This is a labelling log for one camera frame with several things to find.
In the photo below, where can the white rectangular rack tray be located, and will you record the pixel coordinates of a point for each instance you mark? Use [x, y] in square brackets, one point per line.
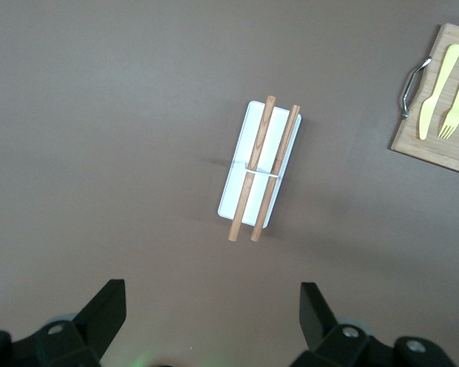
[229, 199]

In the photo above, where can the yellow plastic knife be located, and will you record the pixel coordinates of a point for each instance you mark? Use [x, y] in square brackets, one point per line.
[426, 114]

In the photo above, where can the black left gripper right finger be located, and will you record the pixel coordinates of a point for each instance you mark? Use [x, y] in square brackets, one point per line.
[317, 317]

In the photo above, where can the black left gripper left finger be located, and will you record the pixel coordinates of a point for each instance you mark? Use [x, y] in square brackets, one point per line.
[99, 313]

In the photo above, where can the bamboo cutting board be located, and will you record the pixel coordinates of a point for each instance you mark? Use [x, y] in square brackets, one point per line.
[409, 143]

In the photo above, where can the brown wooden rod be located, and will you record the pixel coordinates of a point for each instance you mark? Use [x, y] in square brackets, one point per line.
[248, 187]
[269, 191]

